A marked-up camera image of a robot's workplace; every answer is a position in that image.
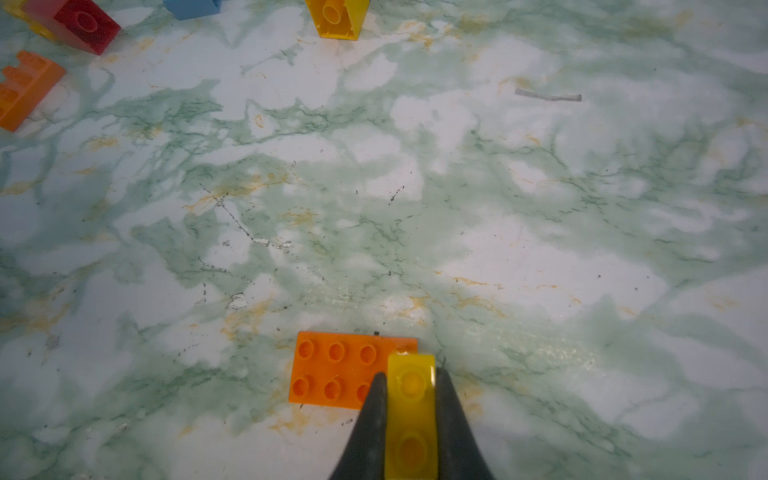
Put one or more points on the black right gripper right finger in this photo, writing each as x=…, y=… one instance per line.
x=459, y=457

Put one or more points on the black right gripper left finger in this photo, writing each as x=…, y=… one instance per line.
x=364, y=454

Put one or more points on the orange long lego plate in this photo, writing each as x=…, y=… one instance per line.
x=336, y=370

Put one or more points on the light blue lego brick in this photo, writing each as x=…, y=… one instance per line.
x=192, y=9

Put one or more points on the orange lego brick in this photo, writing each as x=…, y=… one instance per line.
x=25, y=86

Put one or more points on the red square lego brick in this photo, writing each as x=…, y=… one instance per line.
x=81, y=24

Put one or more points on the yellow square lego brick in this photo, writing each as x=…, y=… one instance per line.
x=15, y=9

